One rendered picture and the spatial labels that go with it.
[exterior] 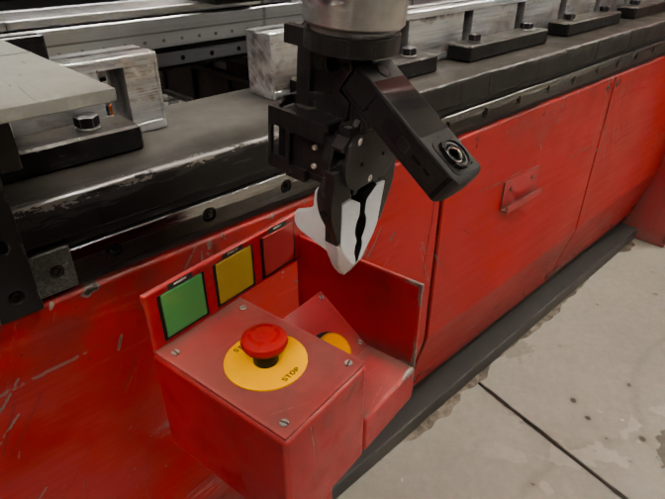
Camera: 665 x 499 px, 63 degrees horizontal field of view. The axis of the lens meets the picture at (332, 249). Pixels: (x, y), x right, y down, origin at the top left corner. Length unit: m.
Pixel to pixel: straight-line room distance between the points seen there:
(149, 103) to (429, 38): 0.57
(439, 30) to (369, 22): 0.74
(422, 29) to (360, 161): 0.68
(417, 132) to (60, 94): 0.25
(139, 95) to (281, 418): 0.45
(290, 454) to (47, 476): 0.40
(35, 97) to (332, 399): 0.31
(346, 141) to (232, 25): 0.72
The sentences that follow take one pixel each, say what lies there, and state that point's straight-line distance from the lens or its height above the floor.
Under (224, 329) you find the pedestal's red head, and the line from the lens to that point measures 0.52.
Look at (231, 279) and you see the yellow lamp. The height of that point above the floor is 0.81.
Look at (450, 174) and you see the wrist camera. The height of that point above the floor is 0.96.
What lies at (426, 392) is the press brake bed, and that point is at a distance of 1.49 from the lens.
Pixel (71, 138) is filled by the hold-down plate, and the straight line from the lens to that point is 0.66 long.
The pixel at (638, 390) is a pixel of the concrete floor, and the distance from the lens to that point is 1.76.
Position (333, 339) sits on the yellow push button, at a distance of 0.57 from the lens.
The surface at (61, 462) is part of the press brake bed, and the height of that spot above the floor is 0.55.
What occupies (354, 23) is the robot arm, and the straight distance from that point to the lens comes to 0.39.
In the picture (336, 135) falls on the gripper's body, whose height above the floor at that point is 0.97.
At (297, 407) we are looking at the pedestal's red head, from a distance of 0.44.
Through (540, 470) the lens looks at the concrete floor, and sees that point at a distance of 1.46.
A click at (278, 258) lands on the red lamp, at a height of 0.80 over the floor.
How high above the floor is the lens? 1.10
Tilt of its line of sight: 31 degrees down
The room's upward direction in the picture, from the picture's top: straight up
